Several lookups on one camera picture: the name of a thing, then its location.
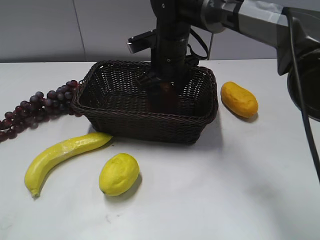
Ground black wicker basket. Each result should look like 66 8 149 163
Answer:
71 60 219 144

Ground yellow lemon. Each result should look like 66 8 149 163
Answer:
98 153 140 197

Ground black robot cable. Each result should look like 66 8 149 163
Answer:
284 6 320 185

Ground yellow banana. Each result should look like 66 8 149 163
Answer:
24 132 113 199

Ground orange mango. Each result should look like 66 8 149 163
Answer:
220 81 259 119

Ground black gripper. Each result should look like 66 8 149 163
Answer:
136 34 189 106

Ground purple grape bunch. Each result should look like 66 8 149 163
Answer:
0 79 81 142

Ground red apple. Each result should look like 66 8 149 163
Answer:
147 82 178 114

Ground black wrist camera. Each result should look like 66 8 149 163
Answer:
127 29 157 54

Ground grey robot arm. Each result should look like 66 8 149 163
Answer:
138 0 320 120

